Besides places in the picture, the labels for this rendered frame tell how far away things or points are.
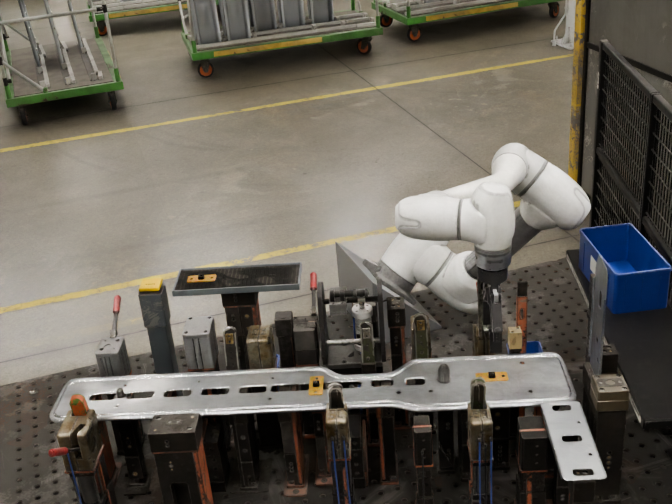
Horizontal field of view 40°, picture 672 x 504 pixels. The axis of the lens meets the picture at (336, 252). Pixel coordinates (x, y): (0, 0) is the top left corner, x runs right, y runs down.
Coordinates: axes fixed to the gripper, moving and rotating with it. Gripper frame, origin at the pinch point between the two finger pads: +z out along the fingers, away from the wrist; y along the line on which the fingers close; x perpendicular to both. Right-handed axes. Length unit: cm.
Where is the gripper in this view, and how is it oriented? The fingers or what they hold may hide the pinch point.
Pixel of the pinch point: (492, 334)
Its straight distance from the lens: 239.4
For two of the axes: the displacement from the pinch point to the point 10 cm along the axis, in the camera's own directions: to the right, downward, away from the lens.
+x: 10.0, -0.5, -0.5
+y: -0.2, 4.5, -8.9
